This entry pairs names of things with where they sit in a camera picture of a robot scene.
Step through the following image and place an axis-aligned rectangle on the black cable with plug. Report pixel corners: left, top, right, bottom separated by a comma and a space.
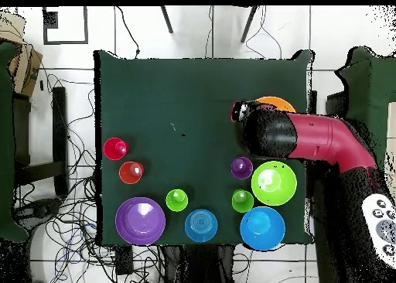
114, 5, 141, 57

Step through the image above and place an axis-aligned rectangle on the orange bowl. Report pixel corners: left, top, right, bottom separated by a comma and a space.
254, 96, 297, 113

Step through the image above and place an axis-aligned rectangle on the purple bowl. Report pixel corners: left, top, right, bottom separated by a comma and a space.
114, 196, 167, 246

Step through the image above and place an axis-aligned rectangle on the stepped green cup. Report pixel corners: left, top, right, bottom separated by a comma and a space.
165, 188, 189, 213

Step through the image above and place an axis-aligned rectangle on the grey base with knob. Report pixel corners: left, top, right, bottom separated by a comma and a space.
16, 197, 63, 231

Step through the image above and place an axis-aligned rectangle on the green cloth covered side table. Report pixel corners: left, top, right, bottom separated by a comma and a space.
335, 46, 396, 172
0, 41, 30, 244

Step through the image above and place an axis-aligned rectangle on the cardboard box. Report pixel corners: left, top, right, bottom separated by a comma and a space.
0, 12, 43, 98

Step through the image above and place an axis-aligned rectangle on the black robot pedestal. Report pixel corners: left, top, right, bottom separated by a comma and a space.
163, 244, 236, 283

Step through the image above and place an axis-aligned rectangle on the red cup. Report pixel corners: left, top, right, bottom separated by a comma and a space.
102, 137, 130, 162

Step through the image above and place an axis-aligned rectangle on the tangle of black cables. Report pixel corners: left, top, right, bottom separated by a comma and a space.
12, 73, 162, 283

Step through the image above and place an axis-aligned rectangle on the dark green table cloth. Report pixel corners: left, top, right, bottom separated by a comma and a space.
94, 49, 315, 247

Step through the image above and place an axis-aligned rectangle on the orange cup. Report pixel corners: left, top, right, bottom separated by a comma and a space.
118, 161, 145, 186

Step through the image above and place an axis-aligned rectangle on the green bowl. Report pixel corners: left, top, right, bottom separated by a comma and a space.
251, 160, 298, 207

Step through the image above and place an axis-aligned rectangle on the purple cup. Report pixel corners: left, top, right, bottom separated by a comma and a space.
230, 156, 254, 181

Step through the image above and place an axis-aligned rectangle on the plain green cup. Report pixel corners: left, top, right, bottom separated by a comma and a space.
230, 189, 255, 213

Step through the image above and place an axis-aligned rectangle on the small blue bowl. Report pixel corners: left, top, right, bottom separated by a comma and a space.
184, 209, 219, 244

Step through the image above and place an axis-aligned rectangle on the large blue bowl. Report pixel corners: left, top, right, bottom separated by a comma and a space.
239, 206, 286, 251

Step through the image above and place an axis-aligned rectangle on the black stand frame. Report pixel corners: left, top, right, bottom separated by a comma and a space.
307, 90, 347, 118
12, 86, 70, 197

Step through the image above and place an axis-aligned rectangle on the black tripod leg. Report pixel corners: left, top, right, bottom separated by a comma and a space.
159, 5, 174, 34
240, 5, 258, 43

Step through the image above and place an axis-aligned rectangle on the black power adapter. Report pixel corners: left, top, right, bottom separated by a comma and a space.
114, 245, 135, 276

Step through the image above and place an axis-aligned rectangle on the black square floor frame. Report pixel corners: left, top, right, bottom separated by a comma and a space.
42, 5, 89, 45

